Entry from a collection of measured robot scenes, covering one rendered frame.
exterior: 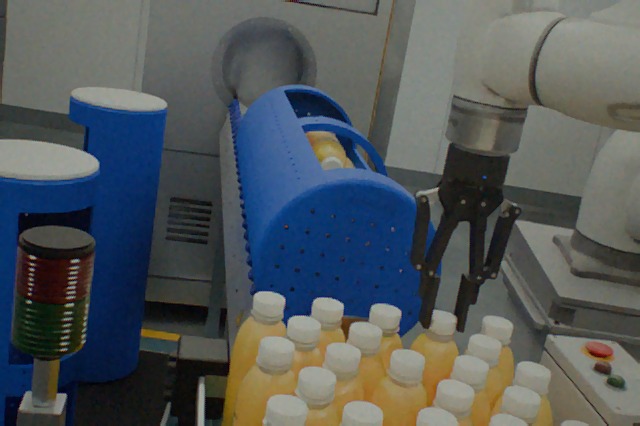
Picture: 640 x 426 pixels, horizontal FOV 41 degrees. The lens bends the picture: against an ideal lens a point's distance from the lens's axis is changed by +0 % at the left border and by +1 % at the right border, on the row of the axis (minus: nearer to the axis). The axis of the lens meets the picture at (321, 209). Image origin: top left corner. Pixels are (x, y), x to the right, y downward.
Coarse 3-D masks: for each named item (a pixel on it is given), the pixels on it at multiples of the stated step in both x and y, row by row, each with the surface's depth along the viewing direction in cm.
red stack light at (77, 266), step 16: (32, 256) 72; (16, 272) 73; (32, 272) 72; (48, 272) 72; (64, 272) 72; (80, 272) 73; (16, 288) 73; (32, 288) 72; (48, 288) 72; (64, 288) 72; (80, 288) 74
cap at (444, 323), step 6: (438, 312) 111; (444, 312) 111; (432, 318) 109; (438, 318) 109; (444, 318) 109; (450, 318) 110; (456, 318) 110; (432, 324) 109; (438, 324) 108; (444, 324) 108; (450, 324) 108; (432, 330) 109; (438, 330) 109; (444, 330) 109; (450, 330) 109
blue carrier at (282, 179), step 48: (288, 96) 206; (240, 144) 191; (288, 144) 151; (288, 192) 127; (336, 192) 124; (384, 192) 124; (288, 240) 125; (336, 240) 126; (384, 240) 127; (432, 240) 128; (288, 288) 127; (336, 288) 128; (384, 288) 129
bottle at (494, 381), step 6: (468, 354) 105; (498, 360) 105; (492, 366) 104; (492, 372) 104; (498, 372) 105; (450, 378) 106; (492, 378) 103; (498, 378) 104; (492, 384) 103; (498, 384) 104; (486, 390) 103; (492, 390) 103; (498, 390) 104; (492, 396) 103; (498, 396) 104; (492, 402) 103
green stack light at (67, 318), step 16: (16, 304) 74; (32, 304) 72; (48, 304) 72; (64, 304) 73; (80, 304) 74; (16, 320) 74; (32, 320) 73; (48, 320) 73; (64, 320) 73; (80, 320) 75; (16, 336) 74; (32, 336) 73; (48, 336) 73; (64, 336) 74; (80, 336) 75; (32, 352) 74; (48, 352) 74; (64, 352) 74
